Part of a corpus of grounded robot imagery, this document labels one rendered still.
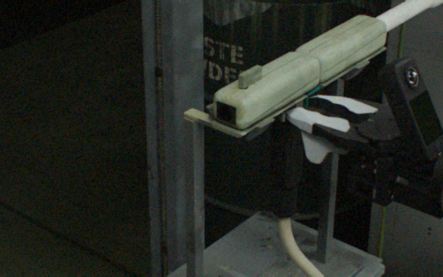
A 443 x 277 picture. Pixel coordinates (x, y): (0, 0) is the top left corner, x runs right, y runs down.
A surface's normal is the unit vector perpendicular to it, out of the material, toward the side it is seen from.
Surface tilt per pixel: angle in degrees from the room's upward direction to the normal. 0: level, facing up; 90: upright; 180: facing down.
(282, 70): 0
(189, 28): 90
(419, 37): 90
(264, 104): 90
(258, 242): 0
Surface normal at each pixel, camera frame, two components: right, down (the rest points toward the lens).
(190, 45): 0.77, 0.31
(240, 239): 0.00, -0.88
